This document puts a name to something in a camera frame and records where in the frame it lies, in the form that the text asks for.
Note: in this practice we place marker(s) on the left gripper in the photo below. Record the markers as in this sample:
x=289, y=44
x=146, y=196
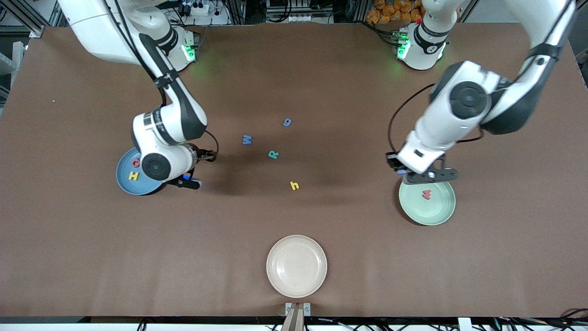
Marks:
x=392, y=161

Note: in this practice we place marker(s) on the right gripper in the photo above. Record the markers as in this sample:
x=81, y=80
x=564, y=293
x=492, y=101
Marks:
x=201, y=153

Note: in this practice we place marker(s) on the blue foam letter W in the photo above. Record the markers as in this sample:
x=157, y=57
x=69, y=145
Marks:
x=246, y=139

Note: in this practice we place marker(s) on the small red foam letter w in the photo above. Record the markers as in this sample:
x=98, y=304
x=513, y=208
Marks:
x=426, y=195

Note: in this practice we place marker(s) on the yellow foam capital H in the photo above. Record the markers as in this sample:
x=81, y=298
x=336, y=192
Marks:
x=133, y=175

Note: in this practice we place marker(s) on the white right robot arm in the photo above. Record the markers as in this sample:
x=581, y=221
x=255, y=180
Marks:
x=105, y=32

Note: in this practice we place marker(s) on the green plate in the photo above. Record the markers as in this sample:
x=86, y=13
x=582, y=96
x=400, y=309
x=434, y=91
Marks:
x=427, y=211

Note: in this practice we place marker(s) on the blue plate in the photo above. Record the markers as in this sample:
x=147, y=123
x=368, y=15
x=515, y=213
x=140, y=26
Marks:
x=126, y=184

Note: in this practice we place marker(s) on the beige plate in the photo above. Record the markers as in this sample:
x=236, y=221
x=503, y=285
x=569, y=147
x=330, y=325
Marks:
x=296, y=266

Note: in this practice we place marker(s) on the teal foam letter R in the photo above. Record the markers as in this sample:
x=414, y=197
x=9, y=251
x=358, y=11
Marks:
x=272, y=155

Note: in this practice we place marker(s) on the yellow foam small h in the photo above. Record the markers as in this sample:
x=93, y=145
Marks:
x=294, y=185

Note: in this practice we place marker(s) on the white power strip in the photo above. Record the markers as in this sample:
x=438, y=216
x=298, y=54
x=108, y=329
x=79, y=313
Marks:
x=197, y=9

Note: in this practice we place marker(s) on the brown table mat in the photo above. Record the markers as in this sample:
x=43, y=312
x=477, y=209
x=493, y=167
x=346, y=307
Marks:
x=92, y=253

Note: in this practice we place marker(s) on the orange snack bags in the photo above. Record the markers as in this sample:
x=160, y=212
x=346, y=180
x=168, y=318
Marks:
x=390, y=11

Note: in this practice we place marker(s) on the electronics rack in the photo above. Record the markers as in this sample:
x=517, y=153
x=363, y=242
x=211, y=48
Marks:
x=294, y=11

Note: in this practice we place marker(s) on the metal camera stand bracket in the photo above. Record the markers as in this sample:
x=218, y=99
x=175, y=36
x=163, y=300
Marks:
x=289, y=307

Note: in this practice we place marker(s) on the aluminium frame profile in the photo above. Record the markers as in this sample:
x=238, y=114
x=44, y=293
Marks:
x=36, y=31

